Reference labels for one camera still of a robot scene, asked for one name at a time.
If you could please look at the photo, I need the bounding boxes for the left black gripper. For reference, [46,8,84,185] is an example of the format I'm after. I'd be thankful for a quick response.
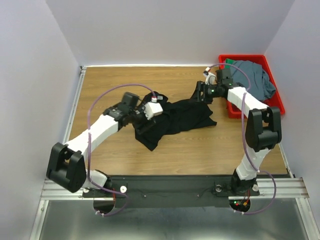
[129,101,156,135]

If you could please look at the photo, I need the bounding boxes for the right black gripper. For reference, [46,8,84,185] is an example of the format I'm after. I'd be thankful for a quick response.
[187,81,222,105]

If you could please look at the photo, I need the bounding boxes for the black t shirt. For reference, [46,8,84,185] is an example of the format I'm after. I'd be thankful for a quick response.
[135,92,217,151]

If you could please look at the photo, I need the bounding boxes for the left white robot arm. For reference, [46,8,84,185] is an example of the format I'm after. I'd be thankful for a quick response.
[46,92,163,197]

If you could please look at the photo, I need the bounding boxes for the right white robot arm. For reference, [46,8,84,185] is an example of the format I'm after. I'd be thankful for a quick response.
[191,67,282,195]

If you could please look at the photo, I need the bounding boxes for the green t shirt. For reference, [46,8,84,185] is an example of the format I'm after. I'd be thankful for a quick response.
[224,58,236,67]

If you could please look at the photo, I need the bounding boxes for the grey blue t shirt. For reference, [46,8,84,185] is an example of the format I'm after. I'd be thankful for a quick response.
[231,60,276,102]

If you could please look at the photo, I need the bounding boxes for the red plastic bin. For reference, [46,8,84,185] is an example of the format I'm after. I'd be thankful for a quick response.
[218,54,285,115]

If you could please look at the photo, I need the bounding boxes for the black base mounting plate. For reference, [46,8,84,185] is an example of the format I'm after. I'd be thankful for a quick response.
[83,175,260,213]

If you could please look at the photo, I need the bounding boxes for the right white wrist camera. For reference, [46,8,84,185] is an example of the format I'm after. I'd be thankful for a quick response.
[203,67,217,85]

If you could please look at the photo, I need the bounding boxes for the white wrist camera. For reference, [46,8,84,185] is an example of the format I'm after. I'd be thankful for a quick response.
[143,102,163,120]
[203,67,217,85]

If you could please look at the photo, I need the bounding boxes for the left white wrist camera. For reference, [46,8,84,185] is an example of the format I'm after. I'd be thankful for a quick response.
[143,102,163,120]

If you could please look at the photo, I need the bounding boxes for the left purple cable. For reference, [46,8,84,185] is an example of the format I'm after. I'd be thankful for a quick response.
[87,83,157,218]

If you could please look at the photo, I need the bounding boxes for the purple cable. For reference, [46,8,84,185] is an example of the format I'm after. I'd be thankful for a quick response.
[209,62,277,216]
[87,83,157,218]

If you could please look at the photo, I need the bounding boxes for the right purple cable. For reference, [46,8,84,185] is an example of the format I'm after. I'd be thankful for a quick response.
[209,62,277,216]

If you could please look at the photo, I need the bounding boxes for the front aluminium extrusion rail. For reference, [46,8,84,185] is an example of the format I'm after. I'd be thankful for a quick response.
[40,178,310,201]

